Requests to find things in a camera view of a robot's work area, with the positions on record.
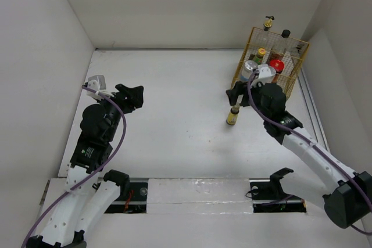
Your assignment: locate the red lid dark sauce jar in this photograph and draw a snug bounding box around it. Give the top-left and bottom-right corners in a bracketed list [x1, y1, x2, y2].
[269, 59, 285, 83]

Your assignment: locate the red label vinegar bottle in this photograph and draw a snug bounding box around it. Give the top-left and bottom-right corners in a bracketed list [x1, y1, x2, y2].
[269, 29, 291, 61]

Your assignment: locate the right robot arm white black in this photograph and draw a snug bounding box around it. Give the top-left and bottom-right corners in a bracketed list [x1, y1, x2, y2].
[226, 82, 371, 229]

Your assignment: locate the metal base rail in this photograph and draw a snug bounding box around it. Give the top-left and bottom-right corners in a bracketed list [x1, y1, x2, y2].
[95, 177, 308, 214]

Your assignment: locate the yellow wire basket rack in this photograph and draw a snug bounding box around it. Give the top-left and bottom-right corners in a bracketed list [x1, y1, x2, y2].
[231, 27, 310, 98]

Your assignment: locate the small yellow label bottle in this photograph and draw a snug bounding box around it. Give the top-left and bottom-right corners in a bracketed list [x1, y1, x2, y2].
[226, 103, 240, 125]

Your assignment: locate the green label sauce bottle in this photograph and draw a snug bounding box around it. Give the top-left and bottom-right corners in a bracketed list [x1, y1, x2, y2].
[252, 48, 266, 65]

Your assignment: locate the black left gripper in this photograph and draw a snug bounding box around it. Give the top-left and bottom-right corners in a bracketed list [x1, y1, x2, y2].
[96, 83, 143, 141]

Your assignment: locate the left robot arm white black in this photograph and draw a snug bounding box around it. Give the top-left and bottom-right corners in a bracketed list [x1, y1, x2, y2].
[22, 77, 144, 247]

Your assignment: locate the blue label shaker jar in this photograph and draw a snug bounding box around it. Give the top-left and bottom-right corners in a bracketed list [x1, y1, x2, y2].
[239, 60, 258, 82]

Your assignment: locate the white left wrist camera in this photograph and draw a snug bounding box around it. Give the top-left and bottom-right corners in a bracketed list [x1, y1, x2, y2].
[84, 75, 107, 96]

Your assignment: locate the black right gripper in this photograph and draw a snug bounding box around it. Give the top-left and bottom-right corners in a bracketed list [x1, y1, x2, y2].
[227, 77, 270, 121]

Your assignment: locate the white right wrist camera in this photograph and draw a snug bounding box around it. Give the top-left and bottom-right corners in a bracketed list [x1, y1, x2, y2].
[251, 64, 276, 88]

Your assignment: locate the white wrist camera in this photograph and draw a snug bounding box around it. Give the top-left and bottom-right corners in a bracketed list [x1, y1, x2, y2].
[251, 64, 276, 88]
[84, 75, 107, 96]

